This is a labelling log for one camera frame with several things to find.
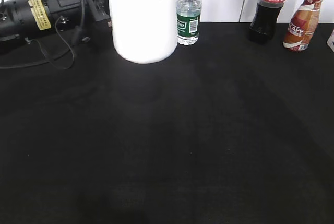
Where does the black tablecloth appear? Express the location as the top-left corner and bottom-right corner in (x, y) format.
(1, 23), (333, 223)

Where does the brown coffee drink bottle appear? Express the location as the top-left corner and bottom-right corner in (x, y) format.
(282, 0), (323, 52)

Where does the white mug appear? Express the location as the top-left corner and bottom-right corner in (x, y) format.
(109, 0), (177, 64)

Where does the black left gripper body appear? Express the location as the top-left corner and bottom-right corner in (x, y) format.
(39, 0), (113, 30)

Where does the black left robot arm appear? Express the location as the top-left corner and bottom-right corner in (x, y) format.
(1, 0), (111, 52)

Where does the clear water bottle green label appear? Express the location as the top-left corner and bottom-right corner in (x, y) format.
(176, 0), (202, 45)

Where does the dark cola bottle red label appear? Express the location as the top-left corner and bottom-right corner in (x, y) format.
(249, 0), (286, 44)

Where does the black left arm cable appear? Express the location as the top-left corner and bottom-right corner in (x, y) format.
(0, 0), (91, 70)

